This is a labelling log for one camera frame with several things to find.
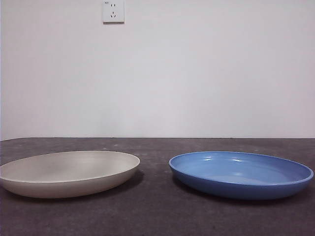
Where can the blue round plate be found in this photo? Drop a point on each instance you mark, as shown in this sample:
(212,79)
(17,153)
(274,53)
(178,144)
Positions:
(236,172)

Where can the white round plate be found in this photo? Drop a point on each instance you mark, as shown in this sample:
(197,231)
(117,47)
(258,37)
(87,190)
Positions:
(69,172)

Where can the white wall socket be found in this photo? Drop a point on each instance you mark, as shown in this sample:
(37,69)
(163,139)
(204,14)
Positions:
(113,12)

